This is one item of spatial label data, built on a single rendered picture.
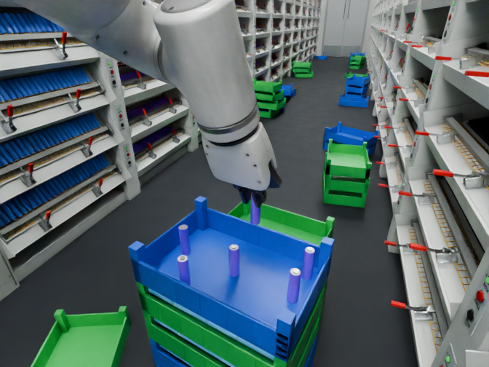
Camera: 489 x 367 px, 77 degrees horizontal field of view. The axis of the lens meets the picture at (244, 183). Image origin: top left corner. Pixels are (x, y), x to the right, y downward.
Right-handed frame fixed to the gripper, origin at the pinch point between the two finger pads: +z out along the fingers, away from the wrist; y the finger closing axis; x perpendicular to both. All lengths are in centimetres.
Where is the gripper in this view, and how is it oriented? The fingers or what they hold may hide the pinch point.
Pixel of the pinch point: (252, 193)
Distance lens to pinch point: 53.6
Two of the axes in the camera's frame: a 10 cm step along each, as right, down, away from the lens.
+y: 8.6, 2.4, -4.5
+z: 2.2, 6.3, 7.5
